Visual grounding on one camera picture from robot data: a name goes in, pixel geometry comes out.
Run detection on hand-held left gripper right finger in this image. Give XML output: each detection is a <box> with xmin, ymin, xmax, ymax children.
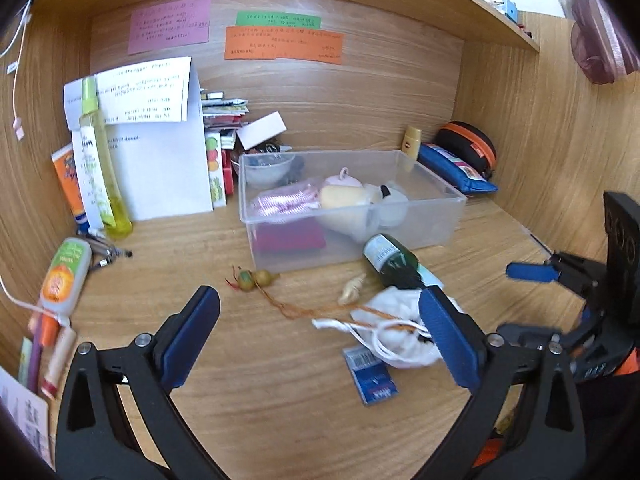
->
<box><xmin>415</xmin><ymin>285</ymin><xmax>587</xmax><ymax>480</ymax></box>

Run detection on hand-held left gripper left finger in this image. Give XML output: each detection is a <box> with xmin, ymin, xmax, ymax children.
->
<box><xmin>55</xmin><ymin>285</ymin><xmax>231</xmax><ymax>480</ymax></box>

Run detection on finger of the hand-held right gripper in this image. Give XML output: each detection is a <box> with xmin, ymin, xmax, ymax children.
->
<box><xmin>506</xmin><ymin>250</ymin><xmax>608</xmax><ymax>306</ymax></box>
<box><xmin>495</xmin><ymin>310</ymin><xmax>607</xmax><ymax>350</ymax></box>

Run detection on white drawstring pouch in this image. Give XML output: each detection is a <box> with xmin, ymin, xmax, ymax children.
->
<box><xmin>312</xmin><ymin>287</ymin><xmax>463</xmax><ymax>368</ymax></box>

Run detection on gourd charm with orange cord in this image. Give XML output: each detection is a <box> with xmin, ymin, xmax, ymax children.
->
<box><xmin>225</xmin><ymin>269</ymin><xmax>431</xmax><ymax>336</ymax></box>

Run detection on dark green glass bottle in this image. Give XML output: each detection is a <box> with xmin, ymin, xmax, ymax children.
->
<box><xmin>362</xmin><ymin>233</ymin><xmax>446</xmax><ymax>293</ymax></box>

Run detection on clear plastic storage box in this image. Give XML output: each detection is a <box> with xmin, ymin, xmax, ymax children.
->
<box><xmin>238</xmin><ymin>150</ymin><xmax>468</xmax><ymax>272</ymax></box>

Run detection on red pouch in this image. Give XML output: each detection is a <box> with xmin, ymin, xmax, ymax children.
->
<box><xmin>252</xmin><ymin>220</ymin><xmax>327</xmax><ymax>253</ymax></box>

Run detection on white round lid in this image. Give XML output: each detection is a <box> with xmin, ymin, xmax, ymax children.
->
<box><xmin>372</xmin><ymin>192</ymin><xmax>411</xmax><ymax>228</ymax></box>

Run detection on pink mesh pouch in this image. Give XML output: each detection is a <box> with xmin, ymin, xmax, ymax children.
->
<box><xmin>250</xmin><ymin>182</ymin><xmax>321</xmax><ymax>223</ymax></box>

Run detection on cream plastic jar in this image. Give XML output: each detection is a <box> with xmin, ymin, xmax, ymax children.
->
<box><xmin>320</xmin><ymin>184</ymin><xmax>381</xmax><ymax>236</ymax></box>

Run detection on wooden desktop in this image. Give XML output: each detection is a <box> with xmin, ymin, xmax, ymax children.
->
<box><xmin>0</xmin><ymin>195</ymin><xmax>616</xmax><ymax>480</ymax></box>

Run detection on blue staples box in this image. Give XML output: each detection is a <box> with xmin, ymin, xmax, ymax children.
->
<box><xmin>342</xmin><ymin>345</ymin><xmax>401</xmax><ymax>406</ymax></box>

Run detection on small beige shell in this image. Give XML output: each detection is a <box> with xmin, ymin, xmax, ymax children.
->
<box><xmin>337</xmin><ymin>274</ymin><xmax>368</xmax><ymax>307</ymax></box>

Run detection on blue zip pouch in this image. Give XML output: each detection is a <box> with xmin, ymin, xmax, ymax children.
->
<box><xmin>417</xmin><ymin>142</ymin><xmax>499</xmax><ymax>196</ymax></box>

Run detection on orange cloth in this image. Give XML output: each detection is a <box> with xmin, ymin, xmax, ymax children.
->
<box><xmin>472</xmin><ymin>432</ymin><xmax>507</xmax><ymax>468</ymax></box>

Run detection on dark metal clips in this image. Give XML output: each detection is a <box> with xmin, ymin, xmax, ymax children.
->
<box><xmin>77</xmin><ymin>230</ymin><xmax>133</xmax><ymax>272</ymax></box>

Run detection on beige and red lip balm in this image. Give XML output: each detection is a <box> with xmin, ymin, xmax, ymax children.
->
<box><xmin>40</xmin><ymin>327</ymin><xmax>78</xmax><ymax>401</ymax></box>

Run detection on black and orange round case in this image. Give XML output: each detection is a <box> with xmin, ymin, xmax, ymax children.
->
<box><xmin>432</xmin><ymin>121</ymin><xmax>497</xmax><ymax>181</ymax></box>

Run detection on orange marker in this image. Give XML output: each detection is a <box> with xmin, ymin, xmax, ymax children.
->
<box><xmin>27</xmin><ymin>310</ymin><xmax>61</xmax><ymax>348</ymax></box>

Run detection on fruit print card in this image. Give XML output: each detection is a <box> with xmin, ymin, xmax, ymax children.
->
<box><xmin>204</xmin><ymin>131</ymin><xmax>228</xmax><ymax>208</ymax></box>

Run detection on white folded paper sheet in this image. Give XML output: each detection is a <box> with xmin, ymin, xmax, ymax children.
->
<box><xmin>64</xmin><ymin>56</ymin><xmax>213</xmax><ymax>222</ymax></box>

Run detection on purple pen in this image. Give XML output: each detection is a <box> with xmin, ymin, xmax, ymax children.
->
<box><xmin>25</xmin><ymin>340</ymin><xmax>43</xmax><ymax>396</ymax></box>

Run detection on small yellow bottle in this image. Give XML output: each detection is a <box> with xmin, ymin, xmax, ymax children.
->
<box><xmin>401</xmin><ymin>126</ymin><xmax>423</xmax><ymax>158</ymax></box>

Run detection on white printed box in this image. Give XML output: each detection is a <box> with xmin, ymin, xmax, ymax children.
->
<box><xmin>0</xmin><ymin>365</ymin><xmax>53</xmax><ymax>466</ymax></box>

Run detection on yellow spray bottle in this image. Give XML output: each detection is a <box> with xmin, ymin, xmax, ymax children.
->
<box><xmin>79</xmin><ymin>77</ymin><xmax>135</xmax><ymax>240</ymax></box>

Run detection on white card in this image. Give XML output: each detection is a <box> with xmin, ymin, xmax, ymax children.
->
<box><xmin>236</xmin><ymin>112</ymin><xmax>287</xmax><ymax>151</ymax></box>

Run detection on stack of booklets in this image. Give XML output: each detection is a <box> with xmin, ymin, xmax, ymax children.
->
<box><xmin>200</xmin><ymin>91</ymin><xmax>251</xmax><ymax>151</ymax></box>

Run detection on mauve fabric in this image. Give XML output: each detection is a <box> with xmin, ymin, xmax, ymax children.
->
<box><xmin>570</xmin><ymin>0</ymin><xmax>640</xmax><ymax>86</ymax></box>

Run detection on orange sticky note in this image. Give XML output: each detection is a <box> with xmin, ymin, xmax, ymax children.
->
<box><xmin>223</xmin><ymin>26</ymin><xmax>346</xmax><ymax>65</ymax></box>

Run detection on pink sticky note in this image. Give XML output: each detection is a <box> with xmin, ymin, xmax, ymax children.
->
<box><xmin>127</xmin><ymin>0</ymin><xmax>212</xmax><ymax>56</ymax></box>

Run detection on green sticky note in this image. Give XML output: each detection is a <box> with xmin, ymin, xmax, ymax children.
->
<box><xmin>235</xmin><ymin>10</ymin><xmax>321</xmax><ymax>29</ymax></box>

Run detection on white cable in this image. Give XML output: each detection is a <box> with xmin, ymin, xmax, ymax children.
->
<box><xmin>0</xmin><ymin>275</ymin><xmax>73</xmax><ymax>328</ymax></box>

